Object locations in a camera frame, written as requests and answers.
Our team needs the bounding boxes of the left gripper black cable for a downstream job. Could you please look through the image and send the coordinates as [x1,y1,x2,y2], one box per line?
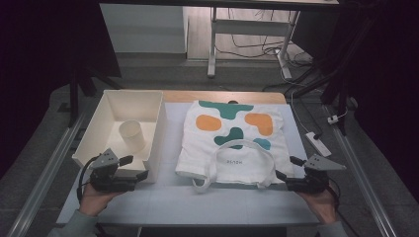
[76,155,100,201]

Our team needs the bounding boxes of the black stand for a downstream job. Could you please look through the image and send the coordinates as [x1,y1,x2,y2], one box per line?
[290,55,352,136]
[67,62,124,128]

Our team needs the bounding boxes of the white power strip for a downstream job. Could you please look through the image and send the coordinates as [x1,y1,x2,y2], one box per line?
[304,131,333,158]

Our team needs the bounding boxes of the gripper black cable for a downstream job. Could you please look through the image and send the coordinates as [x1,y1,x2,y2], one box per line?
[327,179,360,237]
[76,155,100,201]

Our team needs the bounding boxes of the aluminium rail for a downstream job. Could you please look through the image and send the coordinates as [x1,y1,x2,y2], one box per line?
[6,110,87,237]
[324,105,399,237]

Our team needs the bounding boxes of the small white adapter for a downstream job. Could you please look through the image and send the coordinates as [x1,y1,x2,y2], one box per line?
[326,107,350,125]

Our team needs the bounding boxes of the white rectangular box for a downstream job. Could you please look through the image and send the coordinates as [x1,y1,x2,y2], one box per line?
[71,89,167,184]

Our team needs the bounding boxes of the white power strip cable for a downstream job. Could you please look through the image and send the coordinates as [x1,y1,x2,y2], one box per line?
[280,67,312,134]

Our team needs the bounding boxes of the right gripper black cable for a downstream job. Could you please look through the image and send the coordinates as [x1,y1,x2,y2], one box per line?
[327,179,360,237]

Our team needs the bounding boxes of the white desk frame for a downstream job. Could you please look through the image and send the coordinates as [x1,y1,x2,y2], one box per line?
[98,0,340,80]

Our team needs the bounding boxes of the white cabinet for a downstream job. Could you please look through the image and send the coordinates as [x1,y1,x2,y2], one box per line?
[99,3,189,55]

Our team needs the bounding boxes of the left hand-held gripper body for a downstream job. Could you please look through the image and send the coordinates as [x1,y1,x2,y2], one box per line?
[88,147,139,194]

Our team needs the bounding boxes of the person's left hand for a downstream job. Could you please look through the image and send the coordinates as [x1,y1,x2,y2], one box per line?
[78,182,125,216]

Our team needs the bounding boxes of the tangle of floor cables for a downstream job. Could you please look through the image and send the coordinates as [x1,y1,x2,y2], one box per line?
[215,8,314,68]

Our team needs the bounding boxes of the person's right hand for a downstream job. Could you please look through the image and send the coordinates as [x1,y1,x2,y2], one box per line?
[295,184,340,225]

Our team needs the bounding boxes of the white tote bag coloured patches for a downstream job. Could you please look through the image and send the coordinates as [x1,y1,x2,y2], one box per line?
[175,100,295,195]

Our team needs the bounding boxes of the white paper cup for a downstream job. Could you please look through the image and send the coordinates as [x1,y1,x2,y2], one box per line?
[118,119,146,153]

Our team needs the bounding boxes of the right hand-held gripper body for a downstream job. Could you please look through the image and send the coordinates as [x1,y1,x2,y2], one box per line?
[285,153,347,195]

